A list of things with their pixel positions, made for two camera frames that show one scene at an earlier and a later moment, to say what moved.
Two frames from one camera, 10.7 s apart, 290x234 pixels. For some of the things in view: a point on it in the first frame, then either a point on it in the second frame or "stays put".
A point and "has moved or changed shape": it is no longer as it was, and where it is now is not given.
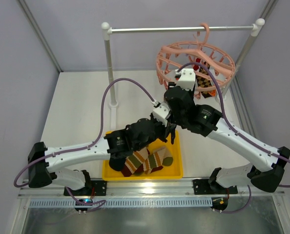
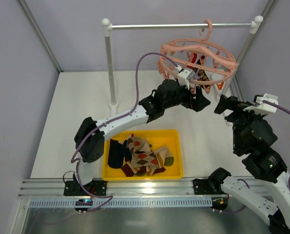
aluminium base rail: (168, 189) stays put
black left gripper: (166, 129) to (192, 99)
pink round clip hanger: (196, 64) has moved or changed shape
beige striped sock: (150, 167) has moved or changed shape
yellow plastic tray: (175, 171) stays put
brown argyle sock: (201, 81) has moved or changed shape
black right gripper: (175, 90) to (232, 107)
